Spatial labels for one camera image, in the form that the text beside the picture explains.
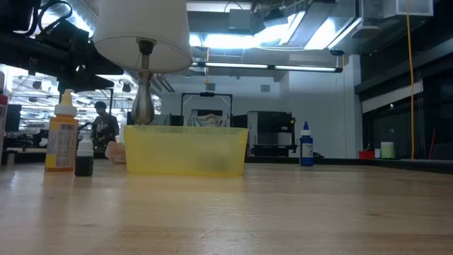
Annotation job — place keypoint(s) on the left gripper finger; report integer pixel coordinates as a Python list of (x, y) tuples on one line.
[(88, 85), (104, 67)]

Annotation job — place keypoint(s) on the small green food coloring bottle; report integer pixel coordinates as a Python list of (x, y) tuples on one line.
[(84, 166)]

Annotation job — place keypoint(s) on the yellow translucent plastic bin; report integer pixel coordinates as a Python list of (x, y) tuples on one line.
[(184, 152)]

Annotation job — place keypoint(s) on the large blue food coloring bottle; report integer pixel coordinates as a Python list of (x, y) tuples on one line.
[(306, 148)]

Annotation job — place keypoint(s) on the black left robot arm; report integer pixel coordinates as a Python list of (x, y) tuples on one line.
[(14, 46)]

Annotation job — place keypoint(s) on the person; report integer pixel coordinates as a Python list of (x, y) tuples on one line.
[(105, 129)]

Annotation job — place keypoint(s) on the silver lamp with white shade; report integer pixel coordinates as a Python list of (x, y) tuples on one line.
[(141, 28)]

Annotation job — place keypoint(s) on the black monitor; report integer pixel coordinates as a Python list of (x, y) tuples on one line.
[(13, 117)]

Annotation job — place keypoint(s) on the long ceiling light bar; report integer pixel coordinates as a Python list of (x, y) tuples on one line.
[(247, 66)]

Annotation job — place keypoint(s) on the grey ceiling box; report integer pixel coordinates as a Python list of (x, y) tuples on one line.
[(240, 19)]

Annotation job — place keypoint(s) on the black cabinet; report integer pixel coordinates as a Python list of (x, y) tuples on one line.
[(272, 124)]

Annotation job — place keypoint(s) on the round white ceiling device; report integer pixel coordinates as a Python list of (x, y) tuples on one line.
[(365, 32)]

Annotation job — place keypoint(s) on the red storage bin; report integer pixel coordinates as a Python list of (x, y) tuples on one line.
[(367, 154)]

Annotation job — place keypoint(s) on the white cup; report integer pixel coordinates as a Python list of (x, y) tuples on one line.
[(377, 153)]

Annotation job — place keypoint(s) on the green and white canister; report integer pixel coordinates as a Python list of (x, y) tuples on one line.
[(387, 150)]

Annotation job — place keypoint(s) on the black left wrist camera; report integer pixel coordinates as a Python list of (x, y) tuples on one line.
[(65, 35)]

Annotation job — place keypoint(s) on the black gantry frame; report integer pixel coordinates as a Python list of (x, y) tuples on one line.
[(207, 94)]

